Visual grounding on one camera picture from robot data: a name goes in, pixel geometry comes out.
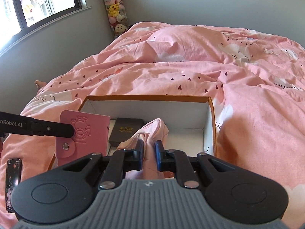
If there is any pink fabric pouch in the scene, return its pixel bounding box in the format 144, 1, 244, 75
117, 118, 169, 180

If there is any dark grey textured box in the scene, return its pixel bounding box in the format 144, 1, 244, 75
109, 117, 144, 147

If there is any pink card holder wallet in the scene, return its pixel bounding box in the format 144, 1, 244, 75
55, 110, 110, 166

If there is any person's bare foot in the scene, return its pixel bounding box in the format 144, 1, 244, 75
34, 80, 47, 90

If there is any black smartphone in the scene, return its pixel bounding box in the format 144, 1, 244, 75
5, 158, 22, 213

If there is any orange cardboard storage box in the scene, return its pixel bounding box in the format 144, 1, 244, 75
49, 95, 216, 169

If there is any pink heart-print duvet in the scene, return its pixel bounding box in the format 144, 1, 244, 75
1, 22, 304, 228

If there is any plush toy column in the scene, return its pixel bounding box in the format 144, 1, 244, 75
103, 0, 129, 38

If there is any window with dark frame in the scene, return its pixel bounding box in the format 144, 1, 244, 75
1, 0, 87, 53

